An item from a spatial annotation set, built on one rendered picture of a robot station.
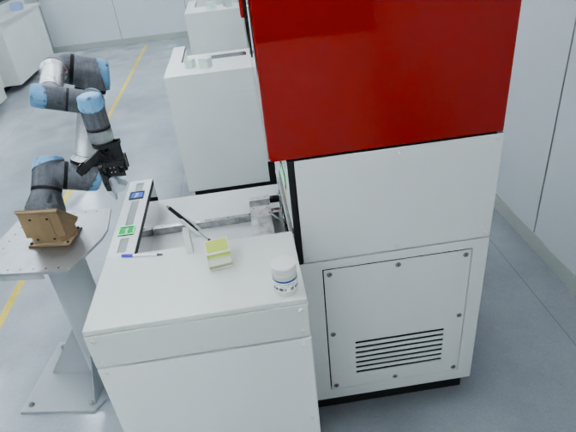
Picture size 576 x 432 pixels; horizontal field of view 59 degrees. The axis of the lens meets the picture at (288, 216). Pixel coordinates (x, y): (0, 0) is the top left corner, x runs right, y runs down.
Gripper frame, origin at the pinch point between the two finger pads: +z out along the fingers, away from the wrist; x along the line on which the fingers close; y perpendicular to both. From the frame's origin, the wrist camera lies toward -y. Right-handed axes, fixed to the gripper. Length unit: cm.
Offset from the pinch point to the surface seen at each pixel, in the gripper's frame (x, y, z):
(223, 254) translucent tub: -30.9, 35.9, 8.7
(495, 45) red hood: -15, 122, -39
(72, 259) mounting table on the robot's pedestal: 8.5, -25.1, 28.7
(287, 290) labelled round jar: -48, 53, 12
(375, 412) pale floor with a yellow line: -20, 85, 111
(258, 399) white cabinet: -50, 40, 53
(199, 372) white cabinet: -50, 24, 36
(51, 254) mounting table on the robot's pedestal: 14.3, -34.8, 28.6
